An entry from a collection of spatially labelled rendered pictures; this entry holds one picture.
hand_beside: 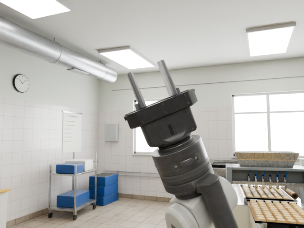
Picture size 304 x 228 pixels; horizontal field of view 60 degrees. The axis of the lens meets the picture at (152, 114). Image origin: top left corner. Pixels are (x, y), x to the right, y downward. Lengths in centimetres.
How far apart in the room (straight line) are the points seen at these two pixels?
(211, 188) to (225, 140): 536
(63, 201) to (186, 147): 494
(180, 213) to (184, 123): 14
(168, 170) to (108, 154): 631
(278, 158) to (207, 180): 232
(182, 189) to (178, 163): 4
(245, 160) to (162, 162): 230
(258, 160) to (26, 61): 417
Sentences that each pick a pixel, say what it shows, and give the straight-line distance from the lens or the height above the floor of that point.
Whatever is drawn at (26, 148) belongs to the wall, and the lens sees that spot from 518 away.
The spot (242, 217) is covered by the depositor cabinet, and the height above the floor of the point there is 73.
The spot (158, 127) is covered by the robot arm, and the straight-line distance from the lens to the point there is 41.
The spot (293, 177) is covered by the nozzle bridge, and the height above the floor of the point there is 109.
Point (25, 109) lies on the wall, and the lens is 516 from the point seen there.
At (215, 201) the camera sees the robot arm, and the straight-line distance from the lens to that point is 42.
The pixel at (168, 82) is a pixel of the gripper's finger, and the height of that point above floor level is 156.
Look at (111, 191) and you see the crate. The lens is 611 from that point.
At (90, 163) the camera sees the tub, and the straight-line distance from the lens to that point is 550.
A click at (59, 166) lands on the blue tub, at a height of 92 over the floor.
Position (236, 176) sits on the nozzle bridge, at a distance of 274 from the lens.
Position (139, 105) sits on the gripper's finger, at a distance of 43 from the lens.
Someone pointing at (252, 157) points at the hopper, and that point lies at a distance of 269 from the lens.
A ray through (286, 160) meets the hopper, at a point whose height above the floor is 125.
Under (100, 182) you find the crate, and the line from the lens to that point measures 590.
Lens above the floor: 147
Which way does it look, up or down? 5 degrees up
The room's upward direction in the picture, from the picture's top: straight up
